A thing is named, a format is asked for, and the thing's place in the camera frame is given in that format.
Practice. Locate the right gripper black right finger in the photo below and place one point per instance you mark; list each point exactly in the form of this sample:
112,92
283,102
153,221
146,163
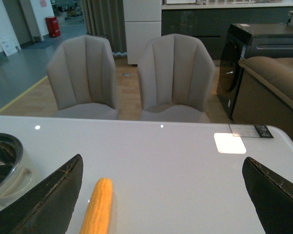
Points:
271,195

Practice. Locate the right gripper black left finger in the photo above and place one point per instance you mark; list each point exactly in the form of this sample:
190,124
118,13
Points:
48,207

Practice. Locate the yellow corn cob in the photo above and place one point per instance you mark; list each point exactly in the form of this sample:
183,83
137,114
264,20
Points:
97,215

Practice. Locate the white electric cooking pot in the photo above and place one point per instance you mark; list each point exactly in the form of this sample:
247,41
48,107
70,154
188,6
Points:
18,172

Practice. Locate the table corner sticker label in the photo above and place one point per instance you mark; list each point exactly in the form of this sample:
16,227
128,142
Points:
257,131

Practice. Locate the brown sofa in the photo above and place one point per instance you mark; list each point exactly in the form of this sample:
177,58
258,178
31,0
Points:
266,93

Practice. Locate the left beige upholstered chair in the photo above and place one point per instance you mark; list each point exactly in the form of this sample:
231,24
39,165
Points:
83,78

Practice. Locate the beige upholstered chair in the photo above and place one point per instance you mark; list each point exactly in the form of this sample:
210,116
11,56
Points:
83,78
175,75

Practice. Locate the right beige upholstered chair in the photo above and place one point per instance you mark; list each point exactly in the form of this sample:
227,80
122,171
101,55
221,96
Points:
175,75

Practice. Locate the white floor sign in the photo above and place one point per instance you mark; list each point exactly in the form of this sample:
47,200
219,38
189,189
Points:
9,47

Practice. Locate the red fire extinguisher box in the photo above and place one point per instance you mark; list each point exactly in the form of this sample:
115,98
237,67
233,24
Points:
53,27

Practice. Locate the dark grey kitchen counter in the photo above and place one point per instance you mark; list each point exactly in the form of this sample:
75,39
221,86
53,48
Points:
210,23

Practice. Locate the grey ribbed curtain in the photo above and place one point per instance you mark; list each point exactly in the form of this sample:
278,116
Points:
105,18

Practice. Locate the white refrigerator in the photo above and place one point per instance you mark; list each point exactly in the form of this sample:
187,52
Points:
143,22

